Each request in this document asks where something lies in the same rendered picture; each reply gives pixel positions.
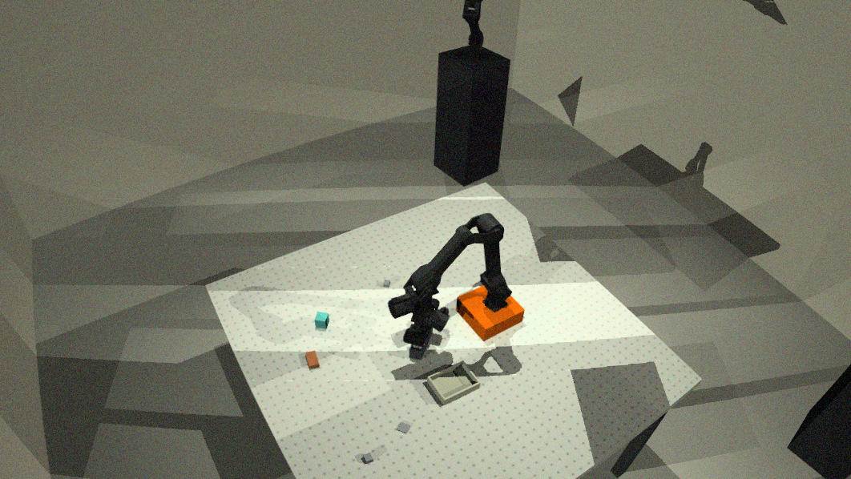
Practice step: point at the small teal block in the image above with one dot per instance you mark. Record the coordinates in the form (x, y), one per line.
(322, 320)

